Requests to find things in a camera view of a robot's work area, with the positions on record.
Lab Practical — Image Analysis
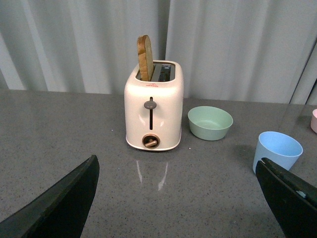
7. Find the cream white toaster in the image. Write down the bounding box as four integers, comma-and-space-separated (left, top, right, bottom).
124, 60, 184, 151

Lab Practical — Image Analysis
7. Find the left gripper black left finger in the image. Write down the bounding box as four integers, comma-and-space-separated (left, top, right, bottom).
0, 155, 100, 238

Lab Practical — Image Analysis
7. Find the green bowl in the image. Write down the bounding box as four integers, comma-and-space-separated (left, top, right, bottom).
188, 106, 233, 141

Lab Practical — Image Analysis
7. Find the blue cup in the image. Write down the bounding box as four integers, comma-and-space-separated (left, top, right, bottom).
253, 131, 303, 173

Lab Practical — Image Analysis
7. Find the slice of toast bread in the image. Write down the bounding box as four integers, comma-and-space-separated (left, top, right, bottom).
137, 35, 154, 81

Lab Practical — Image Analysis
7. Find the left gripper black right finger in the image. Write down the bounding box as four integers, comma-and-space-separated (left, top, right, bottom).
256, 158, 317, 238

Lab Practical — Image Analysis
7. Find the pink bowl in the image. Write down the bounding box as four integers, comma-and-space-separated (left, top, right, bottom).
310, 109, 317, 133

